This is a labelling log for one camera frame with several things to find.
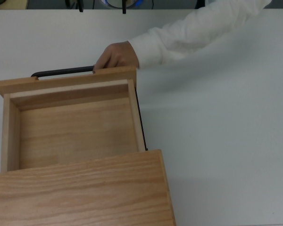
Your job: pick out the wooden cabinet body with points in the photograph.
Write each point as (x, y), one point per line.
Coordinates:
(80, 193)

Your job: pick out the person's forearm in white sleeve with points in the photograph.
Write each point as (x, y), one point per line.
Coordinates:
(191, 33)

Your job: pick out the person's hand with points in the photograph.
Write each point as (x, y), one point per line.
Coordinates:
(118, 55)

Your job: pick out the black table clamp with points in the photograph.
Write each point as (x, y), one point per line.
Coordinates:
(81, 5)
(124, 7)

